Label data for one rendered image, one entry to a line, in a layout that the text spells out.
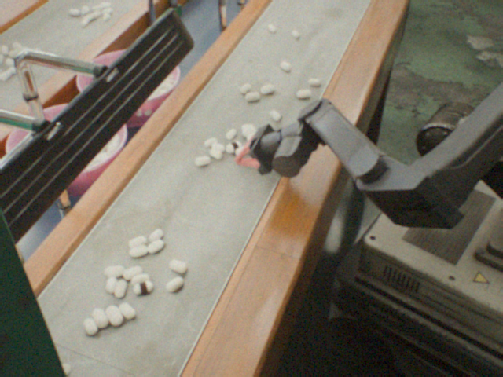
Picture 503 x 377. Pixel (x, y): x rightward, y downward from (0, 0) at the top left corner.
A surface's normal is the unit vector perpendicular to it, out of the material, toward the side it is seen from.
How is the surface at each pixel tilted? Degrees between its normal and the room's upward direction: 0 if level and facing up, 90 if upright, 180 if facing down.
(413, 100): 0
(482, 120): 44
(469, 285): 0
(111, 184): 0
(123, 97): 58
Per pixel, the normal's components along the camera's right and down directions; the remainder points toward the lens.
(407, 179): -0.70, -0.64
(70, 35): 0.00, -0.73
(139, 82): 0.79, -0.18
